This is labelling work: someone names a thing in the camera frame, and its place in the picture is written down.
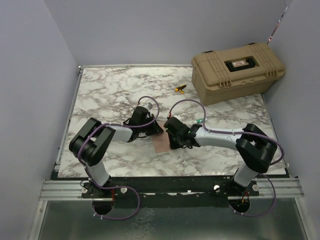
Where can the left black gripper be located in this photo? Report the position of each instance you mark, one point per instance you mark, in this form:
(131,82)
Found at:
(155,128)

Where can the black mounting rail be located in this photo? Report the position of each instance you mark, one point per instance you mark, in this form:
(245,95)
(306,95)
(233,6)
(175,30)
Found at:
(169,192)

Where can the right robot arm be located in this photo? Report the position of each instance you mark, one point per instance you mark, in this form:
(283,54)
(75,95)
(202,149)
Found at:
(254,146)

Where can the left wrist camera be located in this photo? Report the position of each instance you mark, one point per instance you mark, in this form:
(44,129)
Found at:
(149,105)

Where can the green glue stick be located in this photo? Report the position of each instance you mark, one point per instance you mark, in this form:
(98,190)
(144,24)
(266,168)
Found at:
(200,121)

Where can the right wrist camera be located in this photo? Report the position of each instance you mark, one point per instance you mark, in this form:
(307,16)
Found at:
(178,117)

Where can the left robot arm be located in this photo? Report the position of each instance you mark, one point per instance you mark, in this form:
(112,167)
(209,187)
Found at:
(90,144)

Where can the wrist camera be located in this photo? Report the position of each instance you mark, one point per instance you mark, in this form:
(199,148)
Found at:
(178,117)
(149,105)

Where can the tan plastic case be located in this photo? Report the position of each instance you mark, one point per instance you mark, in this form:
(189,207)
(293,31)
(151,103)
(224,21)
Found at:
(219,76)

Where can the pink envelope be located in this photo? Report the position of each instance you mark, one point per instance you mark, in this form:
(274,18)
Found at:
(161,143)

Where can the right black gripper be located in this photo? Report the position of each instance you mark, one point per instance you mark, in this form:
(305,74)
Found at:
(172,145)

